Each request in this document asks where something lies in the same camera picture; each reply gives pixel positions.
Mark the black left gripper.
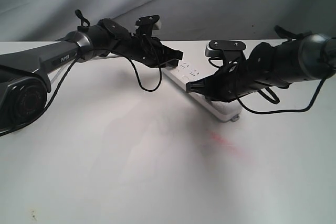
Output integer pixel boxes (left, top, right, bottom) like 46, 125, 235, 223
115, 36, 183, 67

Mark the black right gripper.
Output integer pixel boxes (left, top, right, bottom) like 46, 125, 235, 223
185, 61, 266, 102

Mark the white power strip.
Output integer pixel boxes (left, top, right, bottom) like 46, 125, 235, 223
163, 60, 242, 122

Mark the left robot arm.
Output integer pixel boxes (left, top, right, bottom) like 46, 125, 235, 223
1, 10, 183, 136

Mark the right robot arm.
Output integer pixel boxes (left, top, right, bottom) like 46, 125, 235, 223
186, 34, 335, 102

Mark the grey backdrop cloth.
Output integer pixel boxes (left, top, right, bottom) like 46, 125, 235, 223
1, 0, 335, 41

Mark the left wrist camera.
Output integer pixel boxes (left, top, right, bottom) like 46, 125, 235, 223
135, 15, 161, 38

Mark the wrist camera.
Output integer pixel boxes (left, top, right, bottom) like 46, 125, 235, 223
205, 40, 246, 62
135, 15, 161, 38

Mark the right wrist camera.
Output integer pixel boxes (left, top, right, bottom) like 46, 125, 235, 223
205, 40, 246, 62

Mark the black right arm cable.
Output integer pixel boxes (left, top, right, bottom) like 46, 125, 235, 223
209, 24, 336, 116

